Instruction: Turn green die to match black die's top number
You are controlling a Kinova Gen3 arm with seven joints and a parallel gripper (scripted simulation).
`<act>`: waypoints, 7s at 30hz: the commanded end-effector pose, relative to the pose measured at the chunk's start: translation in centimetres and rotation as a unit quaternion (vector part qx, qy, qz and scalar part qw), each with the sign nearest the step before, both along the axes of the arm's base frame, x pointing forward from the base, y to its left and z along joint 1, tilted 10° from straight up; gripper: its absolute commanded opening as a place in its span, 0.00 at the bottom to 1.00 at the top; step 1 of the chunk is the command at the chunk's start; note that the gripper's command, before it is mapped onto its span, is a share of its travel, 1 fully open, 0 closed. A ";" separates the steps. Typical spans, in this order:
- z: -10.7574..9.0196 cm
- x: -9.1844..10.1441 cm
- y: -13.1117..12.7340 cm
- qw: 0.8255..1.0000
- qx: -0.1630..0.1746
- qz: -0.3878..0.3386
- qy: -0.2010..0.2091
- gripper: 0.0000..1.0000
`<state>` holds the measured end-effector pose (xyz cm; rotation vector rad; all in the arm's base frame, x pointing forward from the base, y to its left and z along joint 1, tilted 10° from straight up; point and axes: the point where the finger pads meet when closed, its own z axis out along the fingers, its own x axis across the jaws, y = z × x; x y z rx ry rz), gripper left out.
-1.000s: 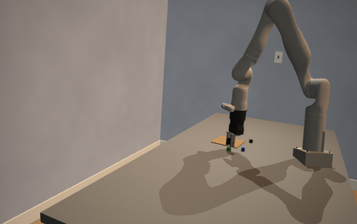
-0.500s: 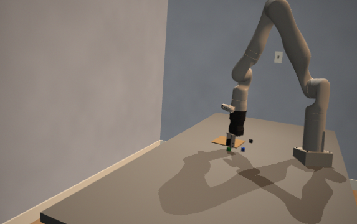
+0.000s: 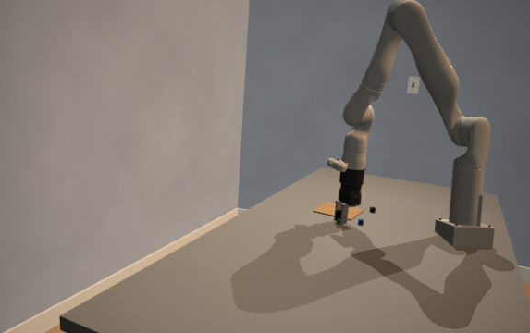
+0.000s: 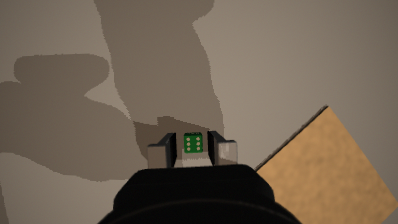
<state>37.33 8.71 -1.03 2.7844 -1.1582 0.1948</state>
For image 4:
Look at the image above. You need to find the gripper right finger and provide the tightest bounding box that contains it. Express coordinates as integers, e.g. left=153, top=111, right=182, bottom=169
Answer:
left=207, top=131, right=238, bottom=166

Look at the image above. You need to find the green die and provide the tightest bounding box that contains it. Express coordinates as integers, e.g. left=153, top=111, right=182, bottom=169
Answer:
left=184, top=132, right=203, bottom=153

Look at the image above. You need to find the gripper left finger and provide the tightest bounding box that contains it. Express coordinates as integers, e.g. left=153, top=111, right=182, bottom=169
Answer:
left=147, top=133, right=177, bottom=169

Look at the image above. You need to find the tan square mat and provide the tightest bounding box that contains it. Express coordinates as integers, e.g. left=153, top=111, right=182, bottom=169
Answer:
left=255, top=106, right=398, bottom=224

